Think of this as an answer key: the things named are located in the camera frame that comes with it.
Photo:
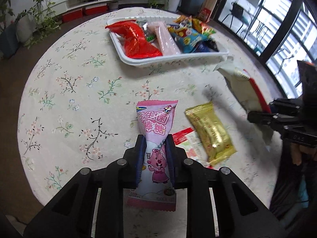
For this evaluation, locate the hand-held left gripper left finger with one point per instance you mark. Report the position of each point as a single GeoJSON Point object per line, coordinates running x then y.
{"type": "Point", "coordinates": [140, 158]}

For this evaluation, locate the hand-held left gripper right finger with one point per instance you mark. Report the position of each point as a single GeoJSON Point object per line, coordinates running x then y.
{"type": "Point", "coordinates": [171, 158]}

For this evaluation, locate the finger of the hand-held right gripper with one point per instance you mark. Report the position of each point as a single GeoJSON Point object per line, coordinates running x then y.
{"type": "Point", "coordinates": [284, 105]}
{"type": "Point", "coordinates": [265, 120]}

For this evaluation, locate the white red-edged snack pouch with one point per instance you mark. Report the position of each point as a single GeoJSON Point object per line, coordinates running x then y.
{"type": "Point", "coordinates": [245, 94]}

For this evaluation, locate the pink cartoon snack packet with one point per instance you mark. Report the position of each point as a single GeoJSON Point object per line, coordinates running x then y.
{"type": "Point", "coordinates": [156, 119]}

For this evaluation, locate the gold patterned snack packet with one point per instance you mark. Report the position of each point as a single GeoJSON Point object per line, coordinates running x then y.
{"type": "Point", "coordinates": [213, 133]}

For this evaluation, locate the black snack packet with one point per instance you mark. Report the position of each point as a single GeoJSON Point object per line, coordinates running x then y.
{"type": "Point", "coordinates": [213, 45]}

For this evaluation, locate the white plastic tray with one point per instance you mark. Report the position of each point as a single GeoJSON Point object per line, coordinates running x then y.
{"type": "Point", "coordinates": [173, 59]}

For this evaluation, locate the light blue snack packet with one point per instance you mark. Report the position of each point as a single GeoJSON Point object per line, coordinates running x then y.
{"type": "Point", "coordinates": [190, 39]}

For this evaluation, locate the pale pink translucent snack packet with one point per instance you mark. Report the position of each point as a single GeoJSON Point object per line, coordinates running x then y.
{"type": "Point", "coordinates": [166, 39]}

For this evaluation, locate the orange snack packet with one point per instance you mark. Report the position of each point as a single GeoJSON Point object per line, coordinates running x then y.
{"type": "Point", "coordinates": [184, 19]}

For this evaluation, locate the dark grey snack packet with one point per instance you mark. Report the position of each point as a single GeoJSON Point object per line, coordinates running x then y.
{"type": "Point", "coordinates": [144, 26]}

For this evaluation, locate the person's right forearm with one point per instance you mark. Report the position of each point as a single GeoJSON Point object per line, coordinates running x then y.
{"type": "Point", "coordinates": [292, 191]}

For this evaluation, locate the person's right hand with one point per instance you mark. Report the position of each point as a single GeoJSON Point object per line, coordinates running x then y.
{"type": "Point", "coordinates": [296, 153]}

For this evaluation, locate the red white snack packet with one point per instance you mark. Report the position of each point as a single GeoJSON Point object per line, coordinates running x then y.
{"type": "Point", "coordinates": [192, 148]}

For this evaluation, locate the black framed balcony window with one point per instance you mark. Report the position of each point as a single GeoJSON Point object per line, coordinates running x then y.
{"type": "Point", "coordinates": [262, 52]}

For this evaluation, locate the black balcony chair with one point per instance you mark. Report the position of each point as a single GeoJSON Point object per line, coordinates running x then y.
{"type": "Point", "coordinates": [236, 11]}

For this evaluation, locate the floral tablecloth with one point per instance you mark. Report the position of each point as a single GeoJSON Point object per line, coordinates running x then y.
{"type": "Point", "coordinates": [74, 67]}

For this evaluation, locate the green snack packet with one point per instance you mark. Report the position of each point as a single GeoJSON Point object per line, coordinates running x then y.
{"type": "Point", "coordinates": [150, 39]}

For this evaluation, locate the red cardboard box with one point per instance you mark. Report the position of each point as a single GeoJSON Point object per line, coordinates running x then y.
{"type": "Point", "coordinates": [205, 14]}

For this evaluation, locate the dark grey square planter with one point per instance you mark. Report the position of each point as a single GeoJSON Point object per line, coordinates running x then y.
{"type": "Point", "coordinates": [194, 2]}

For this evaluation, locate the tall white planter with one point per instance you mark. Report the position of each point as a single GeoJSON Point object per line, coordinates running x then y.
{"type": "Point", "coordinates": [175, 1]}

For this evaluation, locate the small white pot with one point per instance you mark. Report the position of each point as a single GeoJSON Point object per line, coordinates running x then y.
{"type": "Point", "coordinates": [114, 6]}

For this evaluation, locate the red storage box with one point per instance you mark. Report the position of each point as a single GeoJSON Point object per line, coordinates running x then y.
{"type": "Point", "coordinates": [96, 10]}
{"type": "Point", "coordinates": [72, 16]}

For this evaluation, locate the white television cabinet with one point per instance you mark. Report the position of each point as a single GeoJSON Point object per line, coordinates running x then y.
{"type": "Point", "coordinates": [81, 0]}

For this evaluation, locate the leafy plant in white pot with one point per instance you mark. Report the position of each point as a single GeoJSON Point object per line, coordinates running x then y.
{"type": "Point", "coordinates": [44, 17]}

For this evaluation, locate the round white plant pot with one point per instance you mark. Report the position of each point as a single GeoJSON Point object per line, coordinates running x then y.
{"type": "Point", "coordinates": [24, 28]}

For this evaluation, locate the blue square planter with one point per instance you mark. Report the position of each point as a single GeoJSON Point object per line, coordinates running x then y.
{"type": "Point", "coordinates": [8, 42]}

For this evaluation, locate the leafy plant in blue planter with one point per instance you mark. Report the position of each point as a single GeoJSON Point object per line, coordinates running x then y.
{"type": "Point", "coordinates": [6, 12]}

